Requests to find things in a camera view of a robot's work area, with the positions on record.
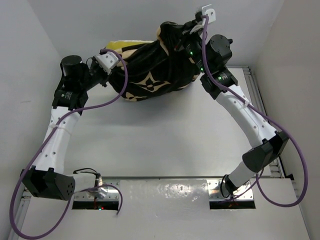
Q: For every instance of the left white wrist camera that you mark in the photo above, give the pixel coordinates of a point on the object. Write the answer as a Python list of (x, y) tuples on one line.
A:
[(107, 61)]

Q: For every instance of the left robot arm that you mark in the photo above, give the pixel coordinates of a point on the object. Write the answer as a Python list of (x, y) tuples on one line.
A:
[(45, 177)]

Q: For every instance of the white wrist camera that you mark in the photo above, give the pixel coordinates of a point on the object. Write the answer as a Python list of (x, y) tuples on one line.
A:
[(203, 15), (107, 61)]

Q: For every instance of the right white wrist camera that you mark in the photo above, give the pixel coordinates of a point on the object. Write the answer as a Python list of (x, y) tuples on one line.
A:
[(203, 15)]

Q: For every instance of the cream yellow pillow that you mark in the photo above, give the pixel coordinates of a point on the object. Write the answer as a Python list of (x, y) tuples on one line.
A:
[(137, 54)]

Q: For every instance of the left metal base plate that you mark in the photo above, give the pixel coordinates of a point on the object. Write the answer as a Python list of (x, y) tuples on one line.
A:
[(103, 194)]

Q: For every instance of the black floral pillowcase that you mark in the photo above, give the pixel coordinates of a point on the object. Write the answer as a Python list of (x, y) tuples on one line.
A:
[(160, 80)]

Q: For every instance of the white front cover board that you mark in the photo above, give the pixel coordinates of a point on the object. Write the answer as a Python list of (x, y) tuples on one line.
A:
[(165, 210)]

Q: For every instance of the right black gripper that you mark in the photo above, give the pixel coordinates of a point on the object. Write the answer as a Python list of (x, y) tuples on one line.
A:
[(185, 35)]

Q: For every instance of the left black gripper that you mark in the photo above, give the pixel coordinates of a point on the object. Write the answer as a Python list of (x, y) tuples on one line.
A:
[(105, 76)]

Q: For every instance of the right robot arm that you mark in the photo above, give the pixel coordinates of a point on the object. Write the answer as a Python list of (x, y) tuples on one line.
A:
[(211, 58)]

